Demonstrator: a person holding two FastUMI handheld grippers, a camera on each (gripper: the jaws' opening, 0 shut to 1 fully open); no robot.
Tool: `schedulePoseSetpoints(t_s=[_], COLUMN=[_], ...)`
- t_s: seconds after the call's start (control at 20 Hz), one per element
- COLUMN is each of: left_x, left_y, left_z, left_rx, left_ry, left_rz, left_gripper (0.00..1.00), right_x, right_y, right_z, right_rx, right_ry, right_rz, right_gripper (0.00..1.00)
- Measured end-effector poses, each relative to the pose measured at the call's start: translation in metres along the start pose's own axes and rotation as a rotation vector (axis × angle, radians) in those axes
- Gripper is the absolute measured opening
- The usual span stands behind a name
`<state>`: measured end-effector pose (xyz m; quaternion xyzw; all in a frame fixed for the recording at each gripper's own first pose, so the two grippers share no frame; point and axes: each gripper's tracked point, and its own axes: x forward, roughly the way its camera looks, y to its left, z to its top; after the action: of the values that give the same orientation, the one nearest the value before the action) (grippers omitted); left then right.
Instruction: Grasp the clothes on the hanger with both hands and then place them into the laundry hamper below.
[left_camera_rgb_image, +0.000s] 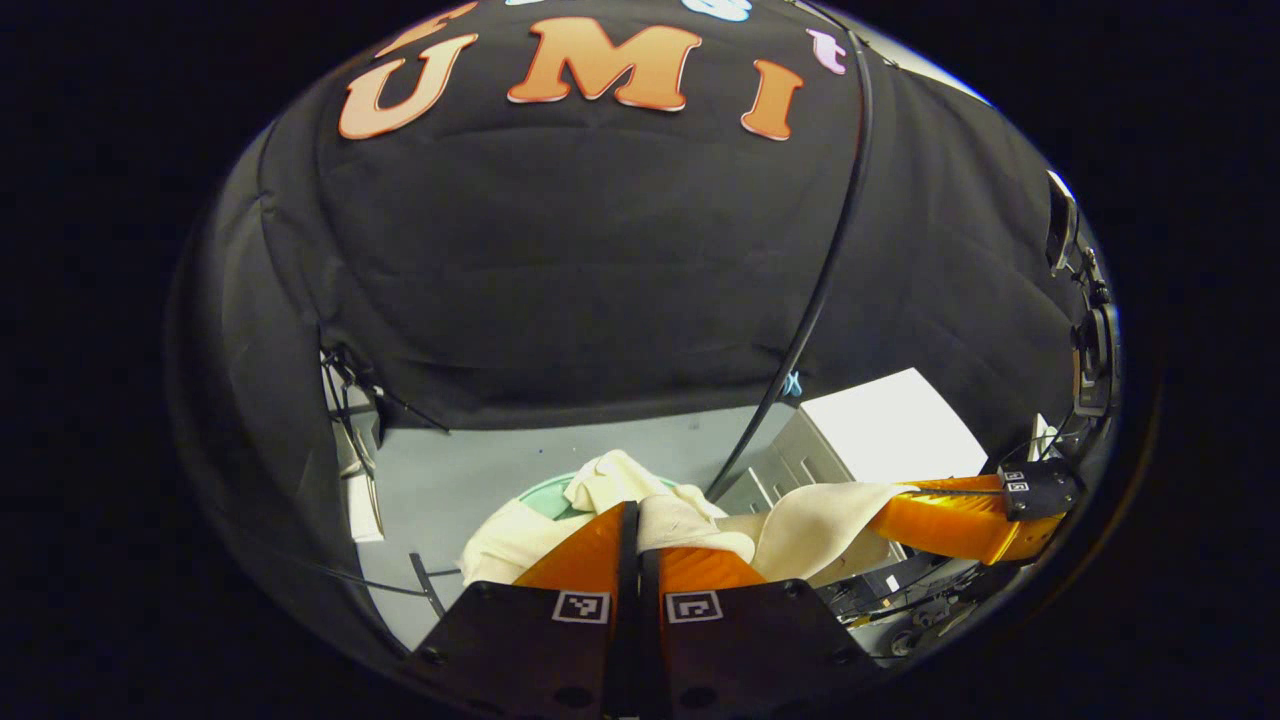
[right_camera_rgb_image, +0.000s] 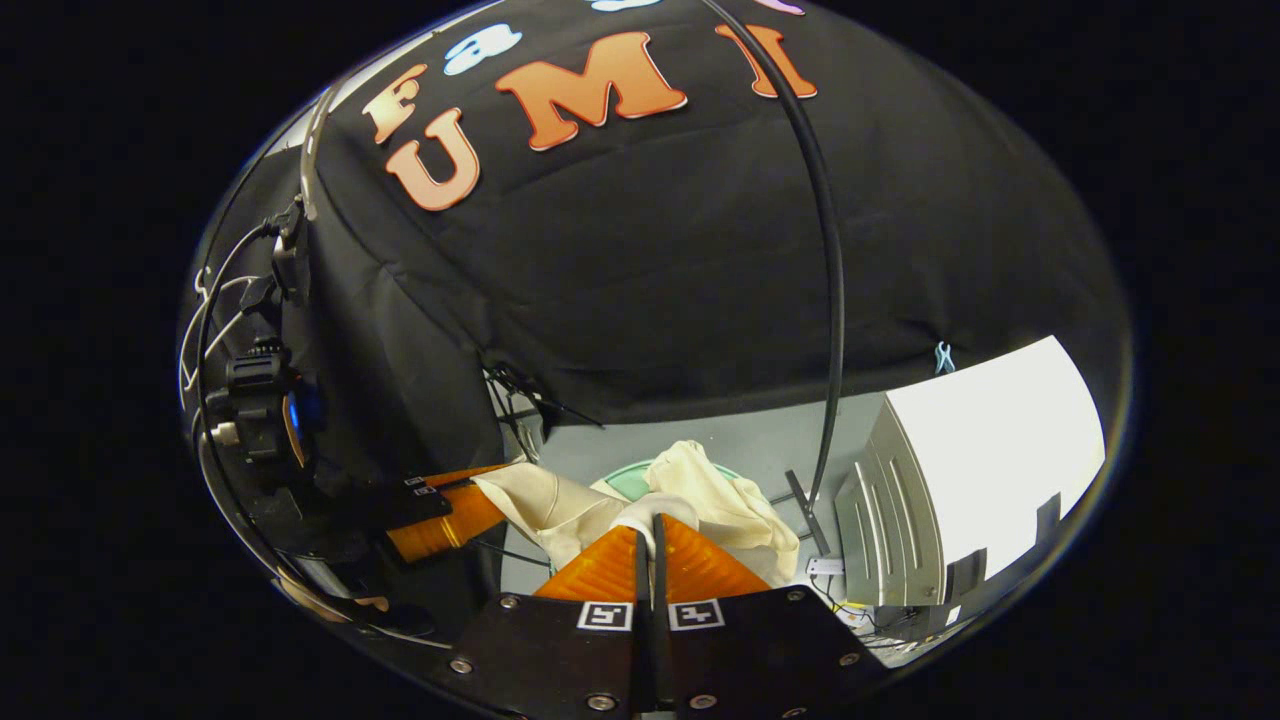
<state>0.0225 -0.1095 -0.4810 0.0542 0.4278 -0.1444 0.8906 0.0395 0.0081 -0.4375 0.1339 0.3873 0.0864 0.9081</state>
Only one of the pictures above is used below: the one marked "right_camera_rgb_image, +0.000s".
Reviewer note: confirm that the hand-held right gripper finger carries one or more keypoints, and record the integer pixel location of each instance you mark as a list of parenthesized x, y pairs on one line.
[(645, 640), (662, 640)]

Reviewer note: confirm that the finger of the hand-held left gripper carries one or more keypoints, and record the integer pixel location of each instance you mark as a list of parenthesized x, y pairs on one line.
[(450, 478), (440, 525)]

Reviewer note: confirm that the cream shirt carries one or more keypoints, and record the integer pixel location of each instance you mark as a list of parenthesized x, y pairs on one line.
[(720, 500)]

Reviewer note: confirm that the green laundry hamper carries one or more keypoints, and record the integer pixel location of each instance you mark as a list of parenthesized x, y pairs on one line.
[(628, 482)]

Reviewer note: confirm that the black clothes rack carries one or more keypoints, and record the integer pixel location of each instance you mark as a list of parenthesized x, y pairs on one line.
[(838, 300)]

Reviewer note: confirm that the black backdrop cloth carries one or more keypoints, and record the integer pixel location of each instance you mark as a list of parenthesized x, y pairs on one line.
[(650, 280)]

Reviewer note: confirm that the white cabinet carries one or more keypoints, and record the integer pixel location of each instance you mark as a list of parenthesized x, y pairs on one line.
[(1000, 450)]

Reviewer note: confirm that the light blue clip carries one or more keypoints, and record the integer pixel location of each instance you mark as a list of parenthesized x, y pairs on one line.
[(945, 358)]

